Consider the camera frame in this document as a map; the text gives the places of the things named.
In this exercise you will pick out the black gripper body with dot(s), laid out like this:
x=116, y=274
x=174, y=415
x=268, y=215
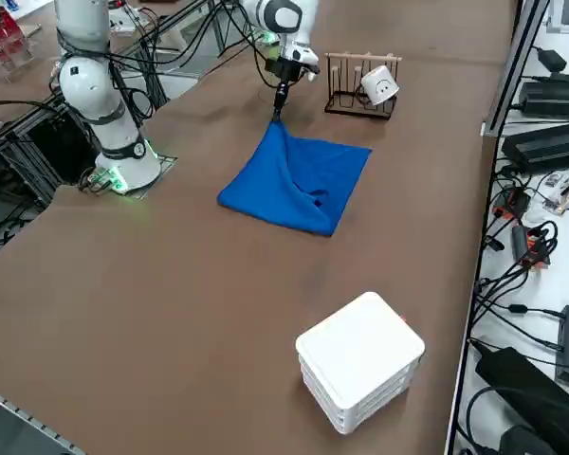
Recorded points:
x=288, y=73

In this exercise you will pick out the blue microfibre towel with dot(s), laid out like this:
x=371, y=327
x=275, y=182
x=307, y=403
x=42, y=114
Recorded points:
x=265, y=189

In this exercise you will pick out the white smiley face cup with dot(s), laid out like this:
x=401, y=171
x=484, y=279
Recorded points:
x=381, y=85

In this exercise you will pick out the black power strip red switches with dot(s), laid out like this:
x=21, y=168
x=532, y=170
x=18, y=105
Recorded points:
x=512, y=204

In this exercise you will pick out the white stacked boxes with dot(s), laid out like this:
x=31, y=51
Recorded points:
x=360, y=351

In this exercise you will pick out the small black power adapter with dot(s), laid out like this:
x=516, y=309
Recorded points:
x=552, y=59

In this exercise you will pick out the long black power adapter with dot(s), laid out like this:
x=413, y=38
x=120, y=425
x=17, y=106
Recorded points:
x=555, y=97
x=545, y=144

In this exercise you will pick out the clear acrylic shelf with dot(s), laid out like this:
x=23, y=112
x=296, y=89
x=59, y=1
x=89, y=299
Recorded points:
x=9, y=52

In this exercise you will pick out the black orange connector device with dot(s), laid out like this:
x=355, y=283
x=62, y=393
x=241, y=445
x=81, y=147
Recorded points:
x=526, y=246

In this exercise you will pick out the clear packets with parts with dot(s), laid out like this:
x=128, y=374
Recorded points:
x=566, y=192

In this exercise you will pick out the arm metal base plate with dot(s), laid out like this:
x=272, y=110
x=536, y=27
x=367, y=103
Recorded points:
x=167, y=161

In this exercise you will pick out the silver aluminium post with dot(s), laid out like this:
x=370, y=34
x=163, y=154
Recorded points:
x=512, y=71

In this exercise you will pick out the black aluminium frame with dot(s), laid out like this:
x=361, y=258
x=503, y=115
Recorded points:
x=23, y=142

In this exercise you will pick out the silver aluminium rail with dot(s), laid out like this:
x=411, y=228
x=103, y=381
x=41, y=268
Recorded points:
x=9, y=417

